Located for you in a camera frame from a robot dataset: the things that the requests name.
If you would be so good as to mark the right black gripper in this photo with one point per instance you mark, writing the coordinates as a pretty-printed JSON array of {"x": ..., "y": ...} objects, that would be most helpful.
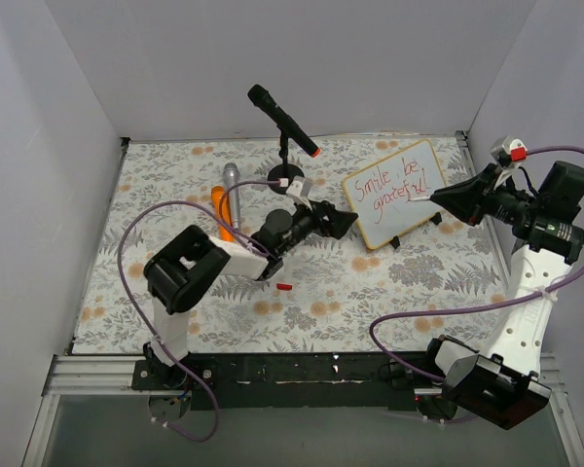
[{"x": 483, "y": 195}]

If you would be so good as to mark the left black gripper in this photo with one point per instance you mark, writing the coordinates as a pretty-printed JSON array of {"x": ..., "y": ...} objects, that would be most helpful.
[{"x": 322, "y": 217}]

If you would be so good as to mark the red capped whiteboard marker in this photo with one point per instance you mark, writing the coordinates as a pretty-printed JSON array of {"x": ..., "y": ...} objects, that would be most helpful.
[{"x": 421, "y": 198}]

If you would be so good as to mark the yellow framed whiteboard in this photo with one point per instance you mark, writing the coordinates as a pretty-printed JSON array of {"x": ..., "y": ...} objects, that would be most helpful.
[{"x": 379, "y": 193}]

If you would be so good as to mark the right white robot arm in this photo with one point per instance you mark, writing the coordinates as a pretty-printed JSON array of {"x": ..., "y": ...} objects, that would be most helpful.
[{"x": 500, "y": 381}]

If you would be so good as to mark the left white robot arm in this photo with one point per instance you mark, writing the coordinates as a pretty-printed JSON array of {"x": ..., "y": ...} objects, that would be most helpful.
[{"x": 180, "y": 275}]

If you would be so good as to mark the black microphone stand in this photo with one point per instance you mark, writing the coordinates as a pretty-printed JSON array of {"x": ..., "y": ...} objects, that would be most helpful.
[{"x": 284, "y": 170}]

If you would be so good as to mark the floral table mat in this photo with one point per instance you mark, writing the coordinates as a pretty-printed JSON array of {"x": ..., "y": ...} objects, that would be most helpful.
[{"x": 339, "y": 286}]

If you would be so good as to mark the silver microphone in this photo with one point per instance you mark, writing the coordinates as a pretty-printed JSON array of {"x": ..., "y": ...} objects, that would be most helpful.
[{"x": 231, "y": 179}]

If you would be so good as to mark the black microphone orange tip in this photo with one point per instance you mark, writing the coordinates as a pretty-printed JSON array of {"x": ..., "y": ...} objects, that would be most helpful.
[{"x": 262, "y": 99}]

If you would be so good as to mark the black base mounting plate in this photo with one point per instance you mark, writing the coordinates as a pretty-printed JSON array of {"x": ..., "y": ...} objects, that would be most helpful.
[{"x": 294, "y": 380}]

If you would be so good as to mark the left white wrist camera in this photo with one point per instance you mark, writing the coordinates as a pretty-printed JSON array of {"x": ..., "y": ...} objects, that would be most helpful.
[{"x": 299, "y": 190}]

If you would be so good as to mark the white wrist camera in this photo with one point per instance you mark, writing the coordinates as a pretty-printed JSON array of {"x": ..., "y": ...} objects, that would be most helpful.
[
  {"x": 509, "y": 151},
  {"x": 299, "y": 190}
]

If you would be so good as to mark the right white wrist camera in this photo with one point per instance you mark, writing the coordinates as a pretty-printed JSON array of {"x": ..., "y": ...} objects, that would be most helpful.
[{"x": 509, "y": 151}]

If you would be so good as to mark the aluminium frame rail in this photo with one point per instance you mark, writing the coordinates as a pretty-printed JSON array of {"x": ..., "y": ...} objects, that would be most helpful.
[{"x": 90, "y": 375}]

